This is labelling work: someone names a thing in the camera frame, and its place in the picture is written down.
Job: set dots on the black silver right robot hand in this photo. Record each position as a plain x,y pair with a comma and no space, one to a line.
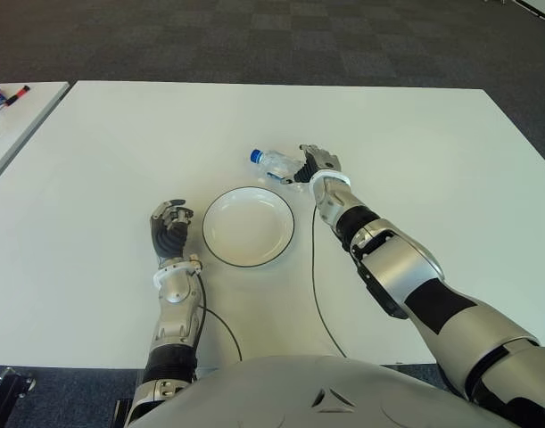
319,162

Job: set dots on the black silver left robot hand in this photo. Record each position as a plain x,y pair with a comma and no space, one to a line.
169,238

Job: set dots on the clear water bottle blue cap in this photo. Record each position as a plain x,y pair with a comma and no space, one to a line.
276,164

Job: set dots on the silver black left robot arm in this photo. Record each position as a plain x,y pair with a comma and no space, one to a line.
171,321

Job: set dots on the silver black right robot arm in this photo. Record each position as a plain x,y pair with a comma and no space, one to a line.
410,285

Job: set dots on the white plate with black rim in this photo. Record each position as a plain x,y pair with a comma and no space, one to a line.
250,229

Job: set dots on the small white table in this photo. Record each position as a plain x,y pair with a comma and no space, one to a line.
18,120

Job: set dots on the grey robot torso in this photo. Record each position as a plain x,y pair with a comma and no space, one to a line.
299,392

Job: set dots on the red black marker pen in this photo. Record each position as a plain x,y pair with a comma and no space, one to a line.
18,95

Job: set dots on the black wheeled stand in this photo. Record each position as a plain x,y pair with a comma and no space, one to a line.
11,388

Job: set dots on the white board panel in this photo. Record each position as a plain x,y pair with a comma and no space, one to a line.
542,11

